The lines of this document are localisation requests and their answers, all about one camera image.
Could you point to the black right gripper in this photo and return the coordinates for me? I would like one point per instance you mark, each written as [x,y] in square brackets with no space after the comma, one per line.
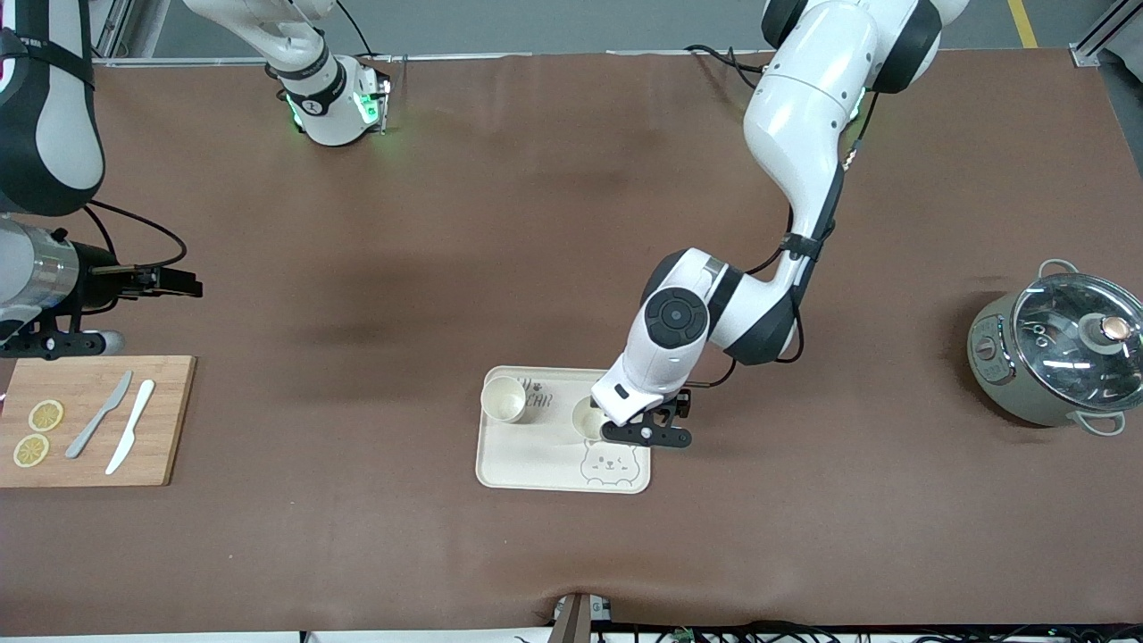
[100,279]

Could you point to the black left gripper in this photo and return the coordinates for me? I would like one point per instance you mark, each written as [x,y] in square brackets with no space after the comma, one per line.
[677,406]

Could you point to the white paper cup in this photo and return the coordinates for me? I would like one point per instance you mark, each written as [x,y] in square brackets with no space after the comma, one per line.
[582,424]
[503,399]

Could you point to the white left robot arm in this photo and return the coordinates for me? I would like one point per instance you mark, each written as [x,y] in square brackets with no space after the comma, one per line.
[804,107]

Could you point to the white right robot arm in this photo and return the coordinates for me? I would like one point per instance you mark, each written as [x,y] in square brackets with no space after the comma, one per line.
[45,134]

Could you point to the white plastic knife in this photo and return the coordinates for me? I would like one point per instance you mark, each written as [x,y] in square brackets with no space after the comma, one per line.
[141,404]

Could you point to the cream tray with bear print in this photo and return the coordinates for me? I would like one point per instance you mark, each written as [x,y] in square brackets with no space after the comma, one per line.
[536,464]

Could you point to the bamboo cutting board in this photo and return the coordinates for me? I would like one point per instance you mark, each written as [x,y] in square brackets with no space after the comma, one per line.
[36,379]

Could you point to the grey plastic knife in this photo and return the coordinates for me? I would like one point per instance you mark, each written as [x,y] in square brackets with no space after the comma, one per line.
[85,435]

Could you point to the yellow lemon slice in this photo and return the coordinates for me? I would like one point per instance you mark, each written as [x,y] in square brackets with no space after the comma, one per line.
[45,415]
[31,451]

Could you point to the brown table mat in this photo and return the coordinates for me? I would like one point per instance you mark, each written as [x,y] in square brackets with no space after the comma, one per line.
[536,223]

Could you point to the grey electric cooking pot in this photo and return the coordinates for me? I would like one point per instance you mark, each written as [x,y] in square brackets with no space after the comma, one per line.
[1005,393]

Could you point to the glass pot lid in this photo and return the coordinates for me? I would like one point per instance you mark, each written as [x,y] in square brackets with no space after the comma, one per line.
[1054,357]

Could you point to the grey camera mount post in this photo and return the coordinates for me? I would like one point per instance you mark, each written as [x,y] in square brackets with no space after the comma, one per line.
[576,621]

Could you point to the aluminium frame post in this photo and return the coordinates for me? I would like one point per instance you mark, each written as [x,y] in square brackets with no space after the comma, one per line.
[116,27]
[1094,45]

